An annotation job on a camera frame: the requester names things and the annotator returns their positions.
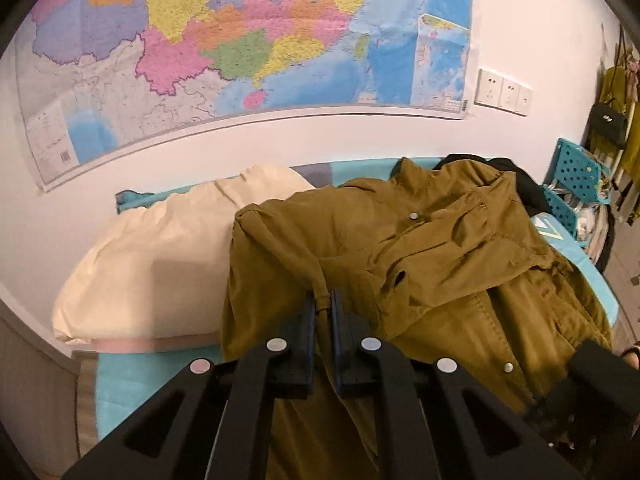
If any colourful wall map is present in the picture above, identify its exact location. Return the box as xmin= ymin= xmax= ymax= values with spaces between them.
xmin=14 ymin=0 xmax=475 ymax=195

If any yellow-green hanging garment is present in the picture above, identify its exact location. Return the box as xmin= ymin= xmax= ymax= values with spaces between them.
xmin=597 ymin=64 xmax=640 ymax=181

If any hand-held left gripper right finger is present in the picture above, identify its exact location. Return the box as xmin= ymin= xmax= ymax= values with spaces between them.
xmin=330 ymin=287 xmax=583 ymax=480

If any cream pillow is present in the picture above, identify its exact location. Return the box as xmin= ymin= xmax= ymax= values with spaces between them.
xmin=51 ymin=164 xmax=317 ymax=353

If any black handbag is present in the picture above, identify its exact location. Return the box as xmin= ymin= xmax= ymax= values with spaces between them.
xmin=586 ymin=102 xmax=630 ymax=150

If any olive green jacket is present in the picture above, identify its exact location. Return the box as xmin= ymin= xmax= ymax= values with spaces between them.
xmin=220 ymin=156 xmax=613 ymax=480

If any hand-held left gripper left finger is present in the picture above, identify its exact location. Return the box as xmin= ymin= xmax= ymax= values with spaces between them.
xmin=62 ymin=290 xmax=318 ymax=480

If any black garment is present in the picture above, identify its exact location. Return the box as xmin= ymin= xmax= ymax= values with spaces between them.
xmin=432 ymin=153 xmax=553 ymax=221

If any grey bed headboard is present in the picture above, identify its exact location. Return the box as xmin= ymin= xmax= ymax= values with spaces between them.
xmin=0 ymin=305 xmax=83 ymax=463

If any blue perforated plastic basket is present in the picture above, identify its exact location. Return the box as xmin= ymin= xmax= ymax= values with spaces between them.
xmin=541 ymin=137 xmax=602 ymax=235

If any teal and grey bed sheet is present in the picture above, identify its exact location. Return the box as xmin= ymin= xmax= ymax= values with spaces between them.
xmin=75 ymin=156 xmax=621 ymax=461

